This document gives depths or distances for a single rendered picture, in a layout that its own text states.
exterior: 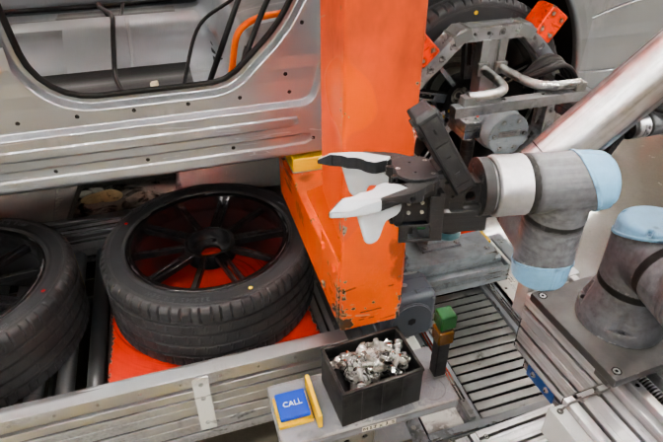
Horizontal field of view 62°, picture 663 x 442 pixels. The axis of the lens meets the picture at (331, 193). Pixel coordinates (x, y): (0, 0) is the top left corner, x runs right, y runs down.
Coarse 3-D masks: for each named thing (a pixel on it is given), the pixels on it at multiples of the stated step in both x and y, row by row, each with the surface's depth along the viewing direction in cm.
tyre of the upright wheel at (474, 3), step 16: (432, 0) 162; (448, 0) 159; (464, 0) 157; (480, 0) 158; (496, 0) 159; (512, 0) 162; (432, 16) 156; (448, 16) 157; (464, 16) 158; (480, 16) 160; (496, 16) 162; (512, 16) 163; (432, 32) 158
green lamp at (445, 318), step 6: (450, 306) 127; (438, 312) 125; (444, 312) 125; (450, 312) 125; (438, 318) 125; (444, 318) 124; (450, 318) 124; (456, 318) 124; (438, 324) 126; (444, 324) 124; (450, 324) 125; (456, 324) 126; (444, 330) 125
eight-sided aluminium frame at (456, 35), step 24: (456, 24) 155; (480, 24) 157; (504, 24) 155; (528, 24) 156; (456, 48) 154; (528, 48) 166; (432, 72) 156; (552, 72) 168; (552, 120) 178; (528, 144) 181
